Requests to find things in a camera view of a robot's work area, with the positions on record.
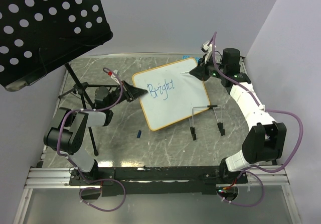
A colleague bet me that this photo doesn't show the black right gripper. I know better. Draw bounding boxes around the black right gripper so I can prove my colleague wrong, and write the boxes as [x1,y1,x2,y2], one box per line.
[190,54,227,82]

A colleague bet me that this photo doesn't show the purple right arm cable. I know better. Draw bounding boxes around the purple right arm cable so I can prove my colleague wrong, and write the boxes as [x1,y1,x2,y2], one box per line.
[207,31,304,207]

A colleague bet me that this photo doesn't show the wire whiteboard easel stand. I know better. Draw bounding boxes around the wire whiteboard easel stand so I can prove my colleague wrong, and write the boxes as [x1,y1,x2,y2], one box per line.
[188,104,225,141]

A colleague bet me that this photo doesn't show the black perforated music stand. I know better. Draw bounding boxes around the black perforated music stand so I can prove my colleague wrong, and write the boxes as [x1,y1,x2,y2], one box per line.
[0,0,118,156]

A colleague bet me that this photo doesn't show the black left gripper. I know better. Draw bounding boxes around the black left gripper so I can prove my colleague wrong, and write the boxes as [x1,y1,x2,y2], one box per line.
[107,80,148,109]

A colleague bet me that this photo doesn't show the yellow framed whiteboard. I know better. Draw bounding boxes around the yellow framed whiteboard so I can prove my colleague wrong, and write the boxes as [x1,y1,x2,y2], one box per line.
[132,58,210,131]

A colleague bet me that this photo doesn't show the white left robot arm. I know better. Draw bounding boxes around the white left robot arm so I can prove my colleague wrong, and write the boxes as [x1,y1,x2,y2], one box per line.
[44,81,148,185]

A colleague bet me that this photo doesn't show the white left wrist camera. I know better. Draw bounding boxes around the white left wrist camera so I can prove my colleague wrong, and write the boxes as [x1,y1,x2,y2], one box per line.
[103,68,120,85]

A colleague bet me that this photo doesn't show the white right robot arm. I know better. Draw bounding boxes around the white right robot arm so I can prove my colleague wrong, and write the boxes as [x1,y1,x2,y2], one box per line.
[189,46,287,183]

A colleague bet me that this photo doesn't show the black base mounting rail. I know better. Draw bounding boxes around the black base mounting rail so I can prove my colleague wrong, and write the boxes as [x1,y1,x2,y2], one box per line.
[69,163,248,197]

